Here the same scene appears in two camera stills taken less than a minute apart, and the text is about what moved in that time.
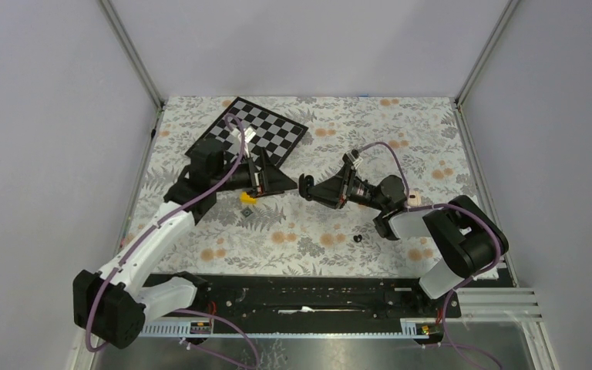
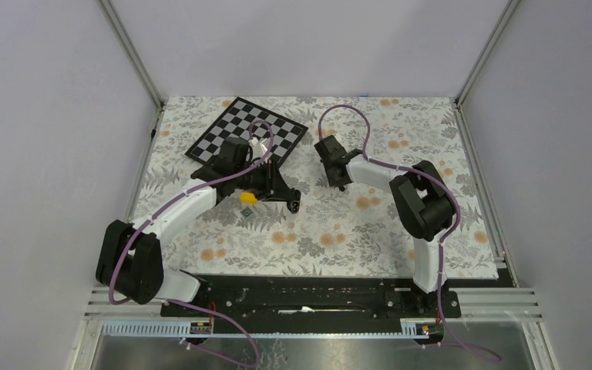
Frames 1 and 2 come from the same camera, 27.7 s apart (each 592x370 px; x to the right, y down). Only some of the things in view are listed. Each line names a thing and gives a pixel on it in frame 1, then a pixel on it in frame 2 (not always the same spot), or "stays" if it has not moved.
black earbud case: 304,183 to 294,206
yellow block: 245,199 stays
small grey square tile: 246,212 stays
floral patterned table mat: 294,234 stays
